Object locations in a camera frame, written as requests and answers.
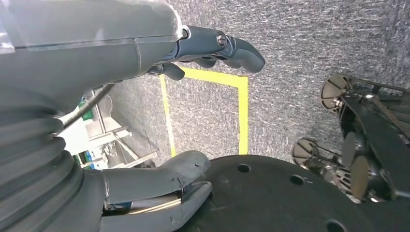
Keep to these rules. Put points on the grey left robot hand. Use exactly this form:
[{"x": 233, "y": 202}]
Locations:
[{"x": 80, "y": 48}]

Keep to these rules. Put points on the stainless steel workbench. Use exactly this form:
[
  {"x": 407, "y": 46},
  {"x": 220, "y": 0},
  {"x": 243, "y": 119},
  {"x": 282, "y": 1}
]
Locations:
[{"x": 96, "y": 128}]

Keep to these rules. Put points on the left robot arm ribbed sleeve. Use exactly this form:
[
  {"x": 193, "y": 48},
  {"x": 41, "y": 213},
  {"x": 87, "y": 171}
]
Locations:
[{"x": 29, "y": 166}]

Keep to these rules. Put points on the yellow floor tape outline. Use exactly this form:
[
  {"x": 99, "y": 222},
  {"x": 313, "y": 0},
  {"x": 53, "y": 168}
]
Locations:
[{"x": 243, "y": 121}]

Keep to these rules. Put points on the black caster wheel frame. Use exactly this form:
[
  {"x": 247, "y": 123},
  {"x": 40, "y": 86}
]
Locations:
[{"x": 378, "y": 137}]

